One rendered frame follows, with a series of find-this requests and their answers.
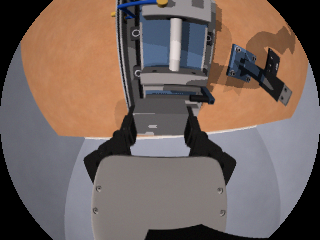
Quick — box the grey flat bar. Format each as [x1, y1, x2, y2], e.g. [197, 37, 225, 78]
[143, 85, 201, 92]
[145, 94, 198, 104]

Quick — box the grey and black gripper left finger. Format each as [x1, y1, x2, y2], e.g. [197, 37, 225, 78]
[83, 105, 137, 183]

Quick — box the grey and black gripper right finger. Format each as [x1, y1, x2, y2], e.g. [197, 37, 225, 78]
[184, 106, 236, 185]

